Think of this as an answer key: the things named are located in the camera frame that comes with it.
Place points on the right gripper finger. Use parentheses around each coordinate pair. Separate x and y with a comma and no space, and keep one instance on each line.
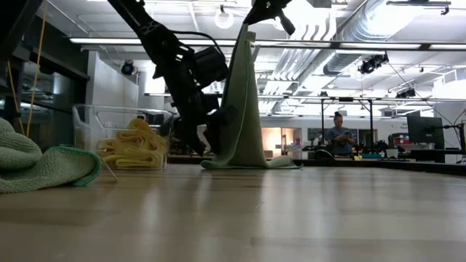
(253,17)

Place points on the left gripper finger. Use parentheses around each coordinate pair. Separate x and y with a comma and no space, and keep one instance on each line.
(215,131)
(196,138)

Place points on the clear plastic bin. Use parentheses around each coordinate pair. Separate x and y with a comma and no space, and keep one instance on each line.
(87,123)

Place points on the green microfiber towel white tag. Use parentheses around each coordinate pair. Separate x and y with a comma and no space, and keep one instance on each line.
(36,167)

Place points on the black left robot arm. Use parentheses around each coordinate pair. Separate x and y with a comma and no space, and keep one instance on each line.
(153,32)

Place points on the white round ceiling lamp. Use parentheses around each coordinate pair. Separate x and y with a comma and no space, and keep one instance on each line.
(224,19)

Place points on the black ceiling spotlight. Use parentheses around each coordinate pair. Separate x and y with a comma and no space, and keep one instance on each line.
(127,68)

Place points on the long ceiling light strip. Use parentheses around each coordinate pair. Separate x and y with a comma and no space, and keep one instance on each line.
(109,40)

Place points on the black ceiling track light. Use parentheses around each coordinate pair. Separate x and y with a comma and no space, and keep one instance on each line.
(373,62)
(406,94)

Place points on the person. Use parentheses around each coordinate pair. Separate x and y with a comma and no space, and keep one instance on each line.
(340,136)

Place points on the black computer monitor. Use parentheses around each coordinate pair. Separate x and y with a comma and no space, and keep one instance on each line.
(425,130)

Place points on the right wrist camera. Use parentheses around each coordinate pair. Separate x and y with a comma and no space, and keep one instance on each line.
(287,23)

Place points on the black background gantry frame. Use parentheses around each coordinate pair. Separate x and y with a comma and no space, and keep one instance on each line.
(371,116)

